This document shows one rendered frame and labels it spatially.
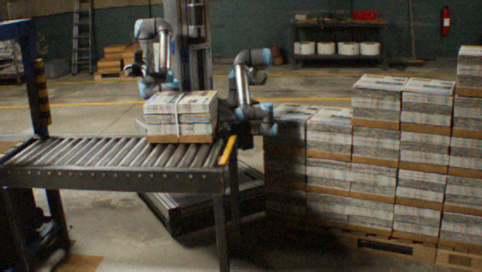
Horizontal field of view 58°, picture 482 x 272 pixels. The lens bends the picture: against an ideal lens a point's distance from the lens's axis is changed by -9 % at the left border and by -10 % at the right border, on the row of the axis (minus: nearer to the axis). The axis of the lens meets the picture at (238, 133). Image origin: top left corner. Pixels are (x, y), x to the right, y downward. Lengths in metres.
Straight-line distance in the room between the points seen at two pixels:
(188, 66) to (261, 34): 6.22
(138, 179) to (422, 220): 1.65
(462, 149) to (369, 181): 0.59
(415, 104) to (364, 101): 0.30
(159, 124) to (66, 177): 0.60
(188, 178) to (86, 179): 0.55
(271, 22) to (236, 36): 0.75
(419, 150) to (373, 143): 0.28
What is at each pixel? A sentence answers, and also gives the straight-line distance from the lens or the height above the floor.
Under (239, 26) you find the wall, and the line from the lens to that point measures 9.52.
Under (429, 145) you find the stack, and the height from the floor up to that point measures 0.77.
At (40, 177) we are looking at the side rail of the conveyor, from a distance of 2.64.
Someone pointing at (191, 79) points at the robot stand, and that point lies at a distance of 3.33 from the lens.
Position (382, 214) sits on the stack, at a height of 0.29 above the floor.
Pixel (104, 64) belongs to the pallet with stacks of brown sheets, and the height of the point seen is 0.31.
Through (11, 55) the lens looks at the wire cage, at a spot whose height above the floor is 0.63.
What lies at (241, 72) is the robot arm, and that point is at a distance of 2.89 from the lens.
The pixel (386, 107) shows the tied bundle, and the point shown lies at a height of 0.96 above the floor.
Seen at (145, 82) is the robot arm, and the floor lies 1.10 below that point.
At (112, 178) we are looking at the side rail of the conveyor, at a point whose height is 0.75.
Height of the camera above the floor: 1.67
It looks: 18 degrees down
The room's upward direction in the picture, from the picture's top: 3 degrees counter-clockwise
